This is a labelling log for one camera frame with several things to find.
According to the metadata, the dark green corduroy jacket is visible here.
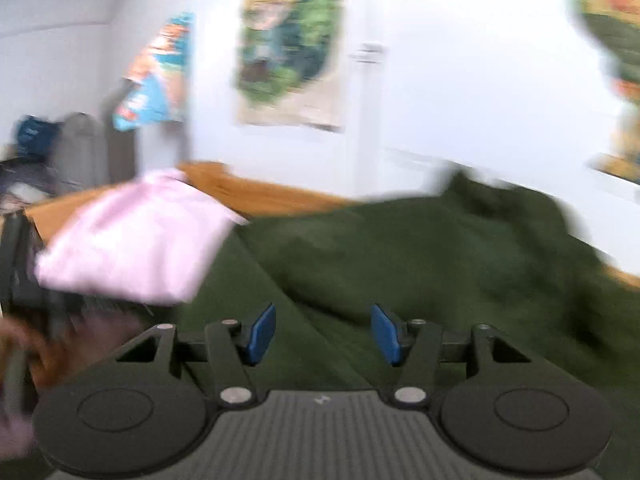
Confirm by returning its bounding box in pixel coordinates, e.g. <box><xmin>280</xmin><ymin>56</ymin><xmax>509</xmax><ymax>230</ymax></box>
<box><xmin>0</xmin><ymin>169</ymin><xmax>640</xmax><ymax>480</ymax></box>

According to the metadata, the person left hand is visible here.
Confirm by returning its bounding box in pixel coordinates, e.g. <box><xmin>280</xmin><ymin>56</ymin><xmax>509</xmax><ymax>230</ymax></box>
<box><xmin>1</xmin><ymin>318</ymin><xmax>77</xmax><ymax>417</ymax></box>

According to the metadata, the pink bed sheet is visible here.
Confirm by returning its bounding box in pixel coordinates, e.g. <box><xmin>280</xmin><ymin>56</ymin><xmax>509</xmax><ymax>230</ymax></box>
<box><xmin>0</xmin><ymin>168</ymin><xmax>251</xmax><ymax>461</ymax></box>

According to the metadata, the orange haired girl small poster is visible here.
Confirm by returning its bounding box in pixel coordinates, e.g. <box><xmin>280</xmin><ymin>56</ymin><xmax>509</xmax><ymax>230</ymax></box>
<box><xmin>112</xmin><ymin>12</ymin><xmax>193</xmax><ymax>131</ymax></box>

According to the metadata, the blond anime boy poster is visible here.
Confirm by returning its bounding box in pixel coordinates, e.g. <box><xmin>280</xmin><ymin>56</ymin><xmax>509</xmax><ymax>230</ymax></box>
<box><xmin>234</xmin><ymin>0</ymin><xmax>344</xmax><ymax>131</ymax></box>

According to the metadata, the colourful landscape poster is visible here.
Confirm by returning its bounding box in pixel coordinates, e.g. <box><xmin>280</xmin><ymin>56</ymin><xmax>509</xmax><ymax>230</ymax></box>
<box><xmin>572</xmin><ymin>0</ymin><xmax>639</xmax><ymax>183</ymax></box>

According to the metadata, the wooden bed frame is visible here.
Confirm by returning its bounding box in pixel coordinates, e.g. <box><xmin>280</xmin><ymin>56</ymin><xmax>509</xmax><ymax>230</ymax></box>
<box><xmin>30</xmin><ymin>162</ymin><xmax>639</xmax><ymax>304</ymax></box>

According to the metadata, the grey wall cabinet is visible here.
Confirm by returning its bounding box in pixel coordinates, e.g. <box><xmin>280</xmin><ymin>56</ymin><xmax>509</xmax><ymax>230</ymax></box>
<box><xmin>49</xmin><ymin>86</ymin><xmax>137</xmax><ymax>196</ymax></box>

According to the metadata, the white wall pipe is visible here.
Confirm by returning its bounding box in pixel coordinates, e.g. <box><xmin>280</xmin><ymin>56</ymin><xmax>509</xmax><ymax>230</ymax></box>
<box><xmin>352</xmin><ymin>44</ymin><xmax>385</xmax><ymax>198</ymax></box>

